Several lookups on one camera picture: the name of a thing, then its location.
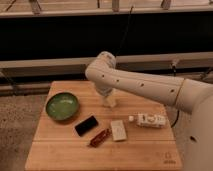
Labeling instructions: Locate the green ceramic bowl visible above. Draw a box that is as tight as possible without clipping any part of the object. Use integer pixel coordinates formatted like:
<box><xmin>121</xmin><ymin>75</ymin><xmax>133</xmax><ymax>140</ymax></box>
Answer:
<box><xmin>45</xmin><ymin>92</ymin><xmax>79</xmax><ymax>121</ymax></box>

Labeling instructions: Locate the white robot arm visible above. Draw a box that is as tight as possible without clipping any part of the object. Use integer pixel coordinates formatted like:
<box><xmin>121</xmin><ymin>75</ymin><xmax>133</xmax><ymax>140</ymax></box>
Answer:
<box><xmin>85</xmin><ymin>51</ymin><xmax>213</xmax><ymax>171</ymax></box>

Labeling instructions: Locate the black smartphone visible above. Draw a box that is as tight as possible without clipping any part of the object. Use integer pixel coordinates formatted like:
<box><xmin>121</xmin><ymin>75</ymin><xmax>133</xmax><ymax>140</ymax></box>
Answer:
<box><xmin>75</xmin><ymin>116</ymin><xmax>98</xmax><ymax>136</ymax></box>

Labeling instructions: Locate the white soap bar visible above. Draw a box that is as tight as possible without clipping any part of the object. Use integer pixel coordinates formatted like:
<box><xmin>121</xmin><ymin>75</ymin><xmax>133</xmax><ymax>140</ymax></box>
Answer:
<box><xmin>110</xmin><ymin>120</ymin><xmax>127</xmax><ymax>141</ymax></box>

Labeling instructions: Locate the brown snack bar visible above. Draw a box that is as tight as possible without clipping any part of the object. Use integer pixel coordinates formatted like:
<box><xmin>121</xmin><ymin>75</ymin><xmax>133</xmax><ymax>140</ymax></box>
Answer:
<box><xmin>89</xmin><ymin>129</ymin><xmax>110</xmax><ymax>147</ymax></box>

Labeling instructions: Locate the white plastic bottle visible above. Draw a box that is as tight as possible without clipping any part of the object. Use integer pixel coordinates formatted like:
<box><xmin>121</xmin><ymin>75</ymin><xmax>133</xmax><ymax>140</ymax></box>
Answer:
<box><xmin>128</xmin><ymin>113</ymin><xmax>167</xmax><ymax>128</ymax></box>

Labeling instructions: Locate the wooden table board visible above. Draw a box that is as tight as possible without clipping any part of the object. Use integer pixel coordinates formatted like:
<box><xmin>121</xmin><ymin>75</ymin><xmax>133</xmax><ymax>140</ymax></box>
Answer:
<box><xmin>25</xmin><ymin>81</ymin><xmax>182</xmax><ymax>171</ymax></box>

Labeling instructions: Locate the black hanging cable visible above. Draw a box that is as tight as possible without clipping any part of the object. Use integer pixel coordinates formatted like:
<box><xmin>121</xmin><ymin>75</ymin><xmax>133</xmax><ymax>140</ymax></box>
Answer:
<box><xmin>114</xmin><ymin>5</ymin><xmax>135</xmax><ymax>58</ymax></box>

